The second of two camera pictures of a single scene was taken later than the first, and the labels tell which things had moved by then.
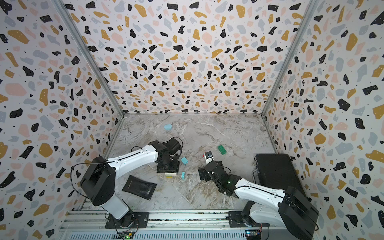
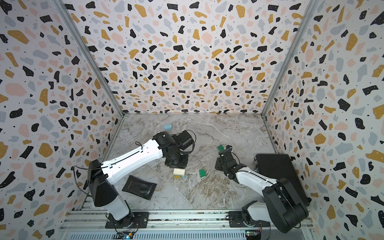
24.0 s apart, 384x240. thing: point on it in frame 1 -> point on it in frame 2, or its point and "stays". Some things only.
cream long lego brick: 170,174 -> 178,171
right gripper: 204,171 -> 217,162
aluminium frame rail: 91,225 stays
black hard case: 277,171 stays
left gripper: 175,169 -> 183,165
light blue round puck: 168,126 stays
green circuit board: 126,235 stays
